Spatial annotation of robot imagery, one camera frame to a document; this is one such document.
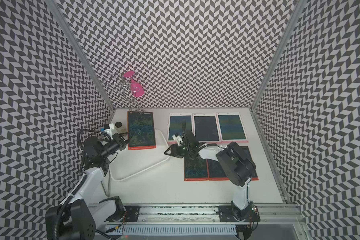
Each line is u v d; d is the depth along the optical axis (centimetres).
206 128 105
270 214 76
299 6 66
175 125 108
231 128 105
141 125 80
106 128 72
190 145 74
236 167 49
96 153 61
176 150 79
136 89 106
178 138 86
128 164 87
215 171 89
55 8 71
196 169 89
